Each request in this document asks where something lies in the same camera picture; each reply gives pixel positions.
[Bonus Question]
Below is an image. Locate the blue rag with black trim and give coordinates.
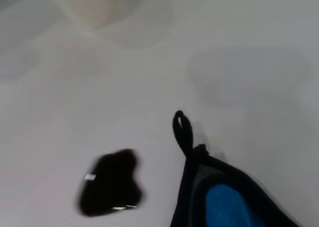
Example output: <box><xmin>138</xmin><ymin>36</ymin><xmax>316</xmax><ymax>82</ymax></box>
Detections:
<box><xmin>171</xmin><ymin>110</ymin><xmax>306</xmax><ymax>227</ymax></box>

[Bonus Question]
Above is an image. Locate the black water stain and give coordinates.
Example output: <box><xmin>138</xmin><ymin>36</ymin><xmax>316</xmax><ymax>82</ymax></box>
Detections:
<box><xmin>75</xmin><ymin>148</ymin><xmax>147</xmax><ymax>218</ymax></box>

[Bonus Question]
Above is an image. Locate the white paper cup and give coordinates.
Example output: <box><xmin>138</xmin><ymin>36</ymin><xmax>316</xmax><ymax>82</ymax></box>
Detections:
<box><xmin>62</xmin><ymin>0</ymin><xmax>147</xmax><ymax>30</ymax></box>

